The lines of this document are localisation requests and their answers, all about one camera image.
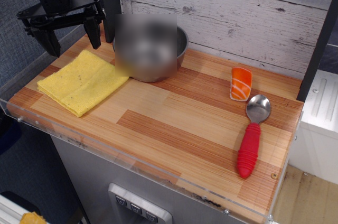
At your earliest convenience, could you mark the toy salmon sushi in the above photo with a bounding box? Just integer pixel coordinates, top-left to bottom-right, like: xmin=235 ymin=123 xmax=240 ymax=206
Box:
xmin=230 ymin=67 xmax=252 ymax=101

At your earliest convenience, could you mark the red-handled metal spoon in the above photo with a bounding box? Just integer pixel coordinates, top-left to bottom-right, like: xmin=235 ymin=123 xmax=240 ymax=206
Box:
xmin=237 ymin=95 xmax=270 ymax=179

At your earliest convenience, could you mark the silver button panel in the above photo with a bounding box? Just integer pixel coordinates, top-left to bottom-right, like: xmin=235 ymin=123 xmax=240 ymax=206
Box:
xmin=108 ymin=183 xmax=173 ymax=223

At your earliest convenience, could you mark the black vertical post right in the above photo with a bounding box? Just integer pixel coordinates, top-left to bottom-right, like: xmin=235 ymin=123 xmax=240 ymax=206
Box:
xmin=296 ymin=0 xmax=337 ymax=102

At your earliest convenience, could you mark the white metal frame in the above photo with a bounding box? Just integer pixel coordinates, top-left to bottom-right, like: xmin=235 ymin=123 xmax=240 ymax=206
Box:
xmin=288 ymin=70 xmax=337 ymax=184

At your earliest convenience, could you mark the grey metal cabinet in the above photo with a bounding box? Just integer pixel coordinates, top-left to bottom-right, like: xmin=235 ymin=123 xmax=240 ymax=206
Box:
xmin=52 ymin=137 xmax=267 ymax=223

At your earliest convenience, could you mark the stainless steel bowl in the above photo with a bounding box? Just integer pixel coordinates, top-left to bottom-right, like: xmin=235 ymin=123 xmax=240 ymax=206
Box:
xmin=113 ymin=24 xmax=189 ymax=82

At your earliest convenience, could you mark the yellow object at bottom-left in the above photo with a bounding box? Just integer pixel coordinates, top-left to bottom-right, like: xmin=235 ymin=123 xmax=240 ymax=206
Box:
xmin=19 ymin=212 xmax=47 ymax=224

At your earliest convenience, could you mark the yellow folded cloth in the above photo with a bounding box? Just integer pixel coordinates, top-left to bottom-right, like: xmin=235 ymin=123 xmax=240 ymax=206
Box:
xmin=37 ymin=50 xmax=129 ymax=117

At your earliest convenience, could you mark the aluminium rail bottom-left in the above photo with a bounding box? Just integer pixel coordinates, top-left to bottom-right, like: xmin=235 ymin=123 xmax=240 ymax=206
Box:
xmin=1 ymin=196 xmax=26 ymax=224

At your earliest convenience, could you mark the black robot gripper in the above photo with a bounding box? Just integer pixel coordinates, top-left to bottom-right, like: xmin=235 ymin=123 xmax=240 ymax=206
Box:
xmin=16 ymin=0 xmax=106 ymax=58

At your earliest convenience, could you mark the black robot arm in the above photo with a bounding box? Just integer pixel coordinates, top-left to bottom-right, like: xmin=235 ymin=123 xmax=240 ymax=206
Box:
xmin=16 ymin=0 xmax=106 ymax=57

